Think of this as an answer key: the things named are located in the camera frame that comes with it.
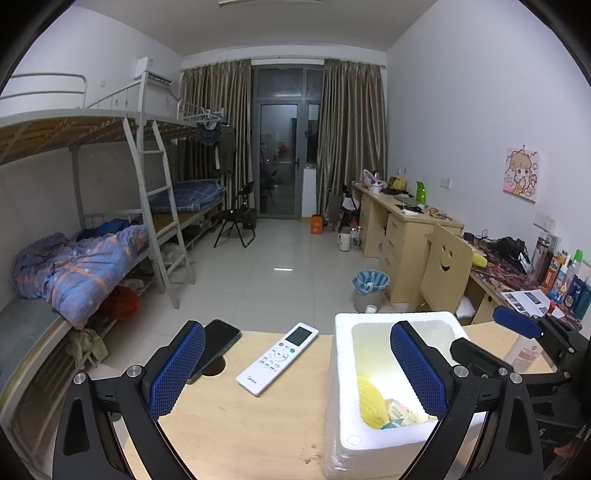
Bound floral tissue pack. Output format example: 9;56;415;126
381;399;437;430

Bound yellow foam fruit net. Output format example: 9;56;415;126
358;376;389;429

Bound printed paper sheet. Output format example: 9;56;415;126
502;289;550;317

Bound white lotion pump bottle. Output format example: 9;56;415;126
504;335;542;373

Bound cluster of toiletry bottles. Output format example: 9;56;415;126
528;233;590;323

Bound black bag on desk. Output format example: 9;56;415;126
492;237;531;273

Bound wooden smiley chair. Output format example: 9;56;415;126
420;225;474;314

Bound white styrofoam box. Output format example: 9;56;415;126
324;312;467;479

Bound trash bin blue bag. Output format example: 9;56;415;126
352;269;390;313

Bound black smartphone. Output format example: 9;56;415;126
187;319;242;385

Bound wooden desk with drawers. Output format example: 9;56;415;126
353;183;464;303

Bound anime girl poster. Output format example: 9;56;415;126
503;145;541;203

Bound blue orange quilt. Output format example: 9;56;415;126
10;225;148;330

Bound white remote control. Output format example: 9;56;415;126
235;322;318;397

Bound green bottle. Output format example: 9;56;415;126
416;181;427;205

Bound white kettle jug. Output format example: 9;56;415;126
337;232;352;252

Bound orange box on floor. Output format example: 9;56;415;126
310;215;324;235

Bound metal bunk bed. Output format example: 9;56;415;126
0;72;230;416

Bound blue plaid mattress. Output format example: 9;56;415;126
149;180;226;214

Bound black folding chair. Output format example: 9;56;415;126
213;181;256;248

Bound right brown curtain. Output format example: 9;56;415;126
317;59;387;215

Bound brown curtain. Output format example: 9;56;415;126
317;59;387;215
176;60;253;207

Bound hanging dark clothes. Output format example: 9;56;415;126
197;123;238;173

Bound glass balcony door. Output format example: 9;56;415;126
252;65;324;219

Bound left brown curtain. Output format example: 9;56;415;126
176;60;253;207

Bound white air conditioner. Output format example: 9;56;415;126
134;57;173;87

